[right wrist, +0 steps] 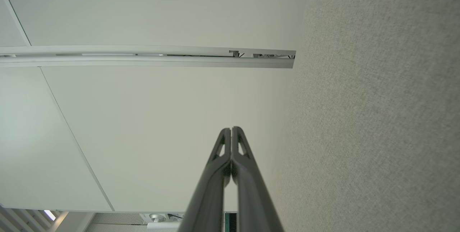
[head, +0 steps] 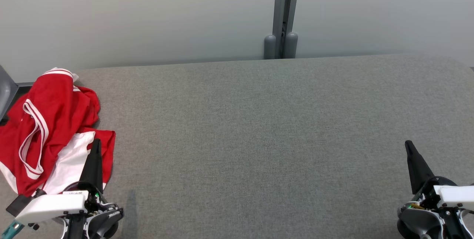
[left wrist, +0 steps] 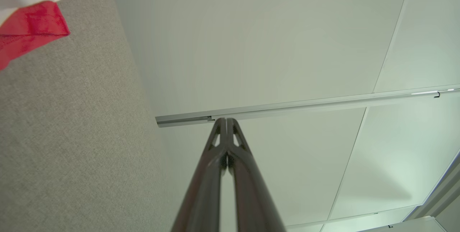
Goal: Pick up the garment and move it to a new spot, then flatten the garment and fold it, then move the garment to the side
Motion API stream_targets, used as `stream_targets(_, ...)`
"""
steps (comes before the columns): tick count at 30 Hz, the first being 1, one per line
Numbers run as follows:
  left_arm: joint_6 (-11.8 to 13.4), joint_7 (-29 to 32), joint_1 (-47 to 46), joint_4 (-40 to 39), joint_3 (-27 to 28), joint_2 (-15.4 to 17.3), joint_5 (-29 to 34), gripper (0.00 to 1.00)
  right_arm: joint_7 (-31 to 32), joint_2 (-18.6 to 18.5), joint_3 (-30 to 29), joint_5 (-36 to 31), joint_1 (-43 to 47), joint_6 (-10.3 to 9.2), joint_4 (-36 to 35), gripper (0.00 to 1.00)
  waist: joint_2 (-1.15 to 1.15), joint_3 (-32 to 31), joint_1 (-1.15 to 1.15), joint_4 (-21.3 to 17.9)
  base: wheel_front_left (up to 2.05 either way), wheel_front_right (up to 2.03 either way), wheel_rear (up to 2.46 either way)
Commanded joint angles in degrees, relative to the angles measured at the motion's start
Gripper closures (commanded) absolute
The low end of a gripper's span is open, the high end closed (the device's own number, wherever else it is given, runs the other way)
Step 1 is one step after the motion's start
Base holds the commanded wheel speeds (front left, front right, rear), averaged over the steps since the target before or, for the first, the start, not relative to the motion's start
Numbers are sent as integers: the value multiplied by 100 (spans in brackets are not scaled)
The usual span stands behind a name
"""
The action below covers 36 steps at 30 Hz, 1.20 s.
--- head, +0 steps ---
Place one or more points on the red shirt with white trim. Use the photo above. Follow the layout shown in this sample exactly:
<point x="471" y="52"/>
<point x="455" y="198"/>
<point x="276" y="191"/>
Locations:
<point x="107" y="146"/>

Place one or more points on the grey metal partition post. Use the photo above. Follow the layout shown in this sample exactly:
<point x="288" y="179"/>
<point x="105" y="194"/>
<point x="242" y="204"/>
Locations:
<point x="280" y="5"/>

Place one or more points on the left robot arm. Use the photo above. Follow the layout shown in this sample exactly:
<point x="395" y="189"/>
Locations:
<point x="103" y="220"/>

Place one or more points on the grey metal stand leg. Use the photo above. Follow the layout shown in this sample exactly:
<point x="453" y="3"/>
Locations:
<point x="5" y="90"/>

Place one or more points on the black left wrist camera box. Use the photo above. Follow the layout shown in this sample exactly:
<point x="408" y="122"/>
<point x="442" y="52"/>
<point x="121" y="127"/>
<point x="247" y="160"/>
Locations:
<point x="18" y="203"/>

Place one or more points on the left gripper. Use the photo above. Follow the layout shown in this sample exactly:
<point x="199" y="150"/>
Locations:
<point x="52" y="205"/>

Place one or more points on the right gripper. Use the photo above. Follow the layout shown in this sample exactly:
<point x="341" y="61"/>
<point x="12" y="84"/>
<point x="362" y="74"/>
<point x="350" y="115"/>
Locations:
<point x="455" y="194"/>

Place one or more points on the teal left camera connector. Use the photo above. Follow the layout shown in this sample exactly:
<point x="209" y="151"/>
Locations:
<point x="9" y="229"/>

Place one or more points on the red jersey white striped trim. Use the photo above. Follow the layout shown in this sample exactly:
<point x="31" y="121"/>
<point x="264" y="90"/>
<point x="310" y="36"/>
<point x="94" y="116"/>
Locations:
<point x="52" y="102"/>

